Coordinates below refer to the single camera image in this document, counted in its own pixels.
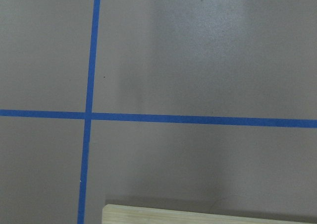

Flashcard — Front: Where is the wooden cutting board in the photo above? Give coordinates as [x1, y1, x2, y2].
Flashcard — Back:
[101, 204, 317, 224]

